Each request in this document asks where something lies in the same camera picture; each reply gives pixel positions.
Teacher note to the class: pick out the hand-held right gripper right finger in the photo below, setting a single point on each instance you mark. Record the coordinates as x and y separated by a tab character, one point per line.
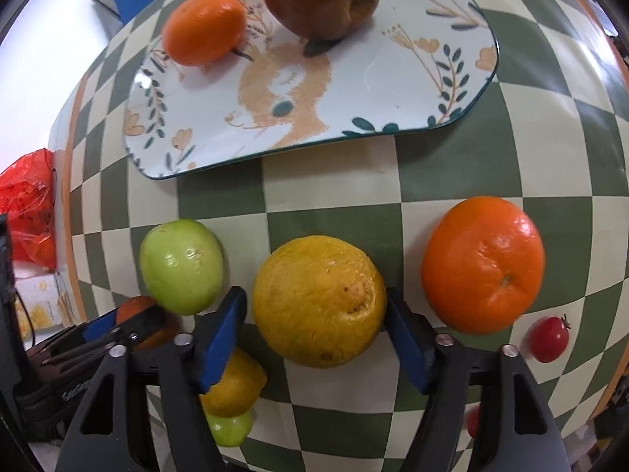
405	344

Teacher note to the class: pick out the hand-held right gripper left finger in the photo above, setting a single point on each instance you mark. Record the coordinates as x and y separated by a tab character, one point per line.
223	339

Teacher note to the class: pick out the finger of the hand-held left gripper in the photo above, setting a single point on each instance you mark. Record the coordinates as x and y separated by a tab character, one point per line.
147	324
100	327

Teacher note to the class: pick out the dark reddish orange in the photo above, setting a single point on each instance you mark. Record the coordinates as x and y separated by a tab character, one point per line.
135	305

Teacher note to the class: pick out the small yellow orange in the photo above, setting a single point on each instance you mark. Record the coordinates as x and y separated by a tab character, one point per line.
241	383

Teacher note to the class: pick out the green apple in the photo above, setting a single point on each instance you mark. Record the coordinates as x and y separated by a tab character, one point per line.
231	427
179	265

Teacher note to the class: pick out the large yellow orange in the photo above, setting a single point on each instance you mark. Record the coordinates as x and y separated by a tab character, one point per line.
314	300

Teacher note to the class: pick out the red cherry tomato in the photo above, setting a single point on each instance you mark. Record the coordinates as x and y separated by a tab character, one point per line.
471	423
548	340

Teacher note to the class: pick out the large orange mandarin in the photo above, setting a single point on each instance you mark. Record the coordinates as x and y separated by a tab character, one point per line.
481	265

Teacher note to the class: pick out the floral ceramic plate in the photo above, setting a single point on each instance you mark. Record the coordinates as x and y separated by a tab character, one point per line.
368	83

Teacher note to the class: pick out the yellow snack box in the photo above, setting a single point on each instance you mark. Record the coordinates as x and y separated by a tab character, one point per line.
44	305

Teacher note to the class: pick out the red plastic bag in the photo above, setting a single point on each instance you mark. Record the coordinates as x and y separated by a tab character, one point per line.
29	206

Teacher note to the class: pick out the green checkered tablecloth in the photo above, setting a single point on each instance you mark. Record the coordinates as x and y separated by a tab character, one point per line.
344	196

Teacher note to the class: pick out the small orange tangerine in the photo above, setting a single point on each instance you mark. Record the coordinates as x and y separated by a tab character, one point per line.
201	29

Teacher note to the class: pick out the red-brown apple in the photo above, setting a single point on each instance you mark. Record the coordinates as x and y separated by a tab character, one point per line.
314	0

